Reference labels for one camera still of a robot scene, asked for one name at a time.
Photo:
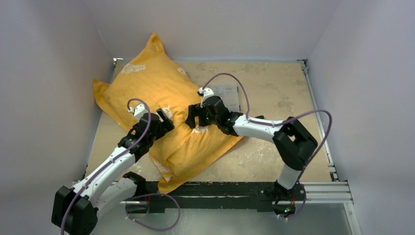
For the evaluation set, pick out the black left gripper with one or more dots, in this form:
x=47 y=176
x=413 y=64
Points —
x=164 y=126

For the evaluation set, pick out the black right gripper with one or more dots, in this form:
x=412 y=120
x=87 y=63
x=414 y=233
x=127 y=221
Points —
x=199 y=113

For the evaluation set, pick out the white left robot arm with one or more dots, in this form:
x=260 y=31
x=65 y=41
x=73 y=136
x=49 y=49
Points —
x=77 y=209

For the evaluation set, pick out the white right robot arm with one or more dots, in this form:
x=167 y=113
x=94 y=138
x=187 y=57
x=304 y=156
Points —
x=294 y=142

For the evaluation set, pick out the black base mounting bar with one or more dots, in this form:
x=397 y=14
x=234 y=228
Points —
x=259 y=196

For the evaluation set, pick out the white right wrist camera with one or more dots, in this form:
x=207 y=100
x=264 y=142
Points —
x=205 y=93

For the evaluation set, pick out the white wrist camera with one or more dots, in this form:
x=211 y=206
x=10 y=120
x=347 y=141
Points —
x=205 y=93
x=138 y=112

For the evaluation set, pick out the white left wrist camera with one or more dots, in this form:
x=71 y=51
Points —
x=138 y=112

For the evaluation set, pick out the aluminium frame rail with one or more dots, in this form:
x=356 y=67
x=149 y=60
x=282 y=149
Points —
x=348 y=206

